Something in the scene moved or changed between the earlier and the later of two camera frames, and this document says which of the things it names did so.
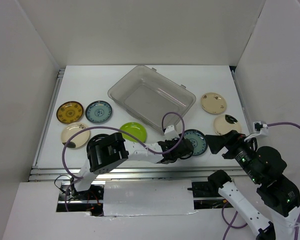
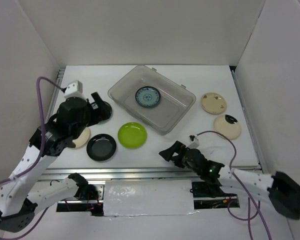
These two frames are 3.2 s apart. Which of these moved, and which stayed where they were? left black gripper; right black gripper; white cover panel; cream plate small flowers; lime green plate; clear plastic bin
Moved: left black gripper; right black gripper
Stayed: white cover panel; lime green plate; cream plate small flowers; clear plastic bin
